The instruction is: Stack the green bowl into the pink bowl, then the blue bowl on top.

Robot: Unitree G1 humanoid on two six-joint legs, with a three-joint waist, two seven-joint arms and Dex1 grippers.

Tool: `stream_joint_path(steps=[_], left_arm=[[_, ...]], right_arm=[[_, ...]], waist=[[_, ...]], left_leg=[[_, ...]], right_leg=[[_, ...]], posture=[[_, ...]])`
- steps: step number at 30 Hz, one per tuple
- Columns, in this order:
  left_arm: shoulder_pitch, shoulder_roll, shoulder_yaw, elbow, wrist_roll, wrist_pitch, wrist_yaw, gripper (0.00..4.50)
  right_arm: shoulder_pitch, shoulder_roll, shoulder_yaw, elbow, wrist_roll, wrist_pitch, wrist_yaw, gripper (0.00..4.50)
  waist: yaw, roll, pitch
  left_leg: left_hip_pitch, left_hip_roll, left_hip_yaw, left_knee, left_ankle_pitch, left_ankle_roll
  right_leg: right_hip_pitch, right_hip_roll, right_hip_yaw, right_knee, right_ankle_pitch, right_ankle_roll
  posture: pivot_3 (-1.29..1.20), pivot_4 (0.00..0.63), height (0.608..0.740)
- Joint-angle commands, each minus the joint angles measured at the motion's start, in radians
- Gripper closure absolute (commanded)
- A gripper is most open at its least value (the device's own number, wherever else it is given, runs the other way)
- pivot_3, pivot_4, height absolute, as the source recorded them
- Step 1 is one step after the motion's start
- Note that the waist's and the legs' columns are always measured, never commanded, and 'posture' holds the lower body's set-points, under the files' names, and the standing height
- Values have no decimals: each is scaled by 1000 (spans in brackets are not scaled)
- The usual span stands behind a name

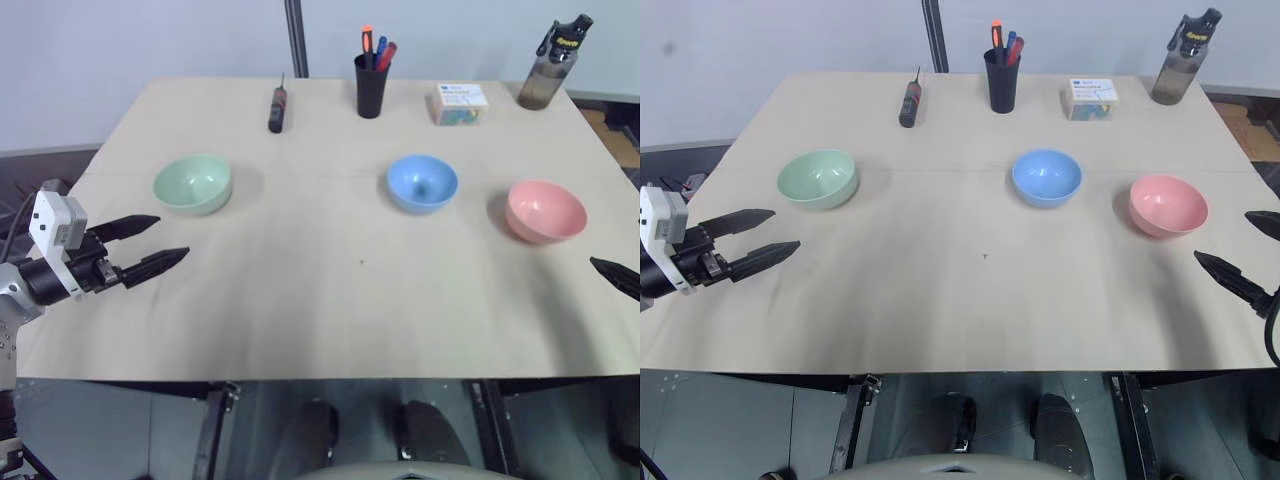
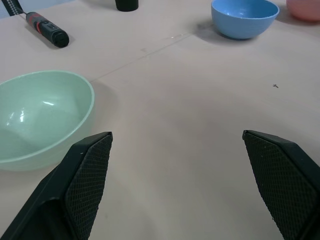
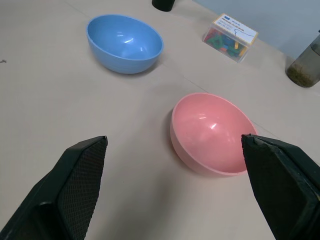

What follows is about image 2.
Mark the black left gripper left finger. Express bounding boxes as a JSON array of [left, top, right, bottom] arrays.
[[0, 131, 114, 240]]

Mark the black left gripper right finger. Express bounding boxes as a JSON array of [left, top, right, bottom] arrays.
[[242, 129, 320, 240]]

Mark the green bowl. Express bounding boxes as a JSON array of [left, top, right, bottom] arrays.
[[0, 70, 96, 172]]

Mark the black and red handheld tool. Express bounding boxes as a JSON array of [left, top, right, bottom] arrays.
[[25, 11, 70, 49]]

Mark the blue bowl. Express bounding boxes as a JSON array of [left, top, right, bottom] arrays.
[[210, 0, 280, 40]]

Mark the red bowl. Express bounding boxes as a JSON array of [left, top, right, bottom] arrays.
[[285, 0, 320, 22]]

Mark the black cylindrical object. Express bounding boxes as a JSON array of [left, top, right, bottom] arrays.
[[114, 0, 140, 12]]

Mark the black and white lanyard strap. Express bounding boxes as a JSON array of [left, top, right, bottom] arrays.
[[2, 0, 27, 18]]

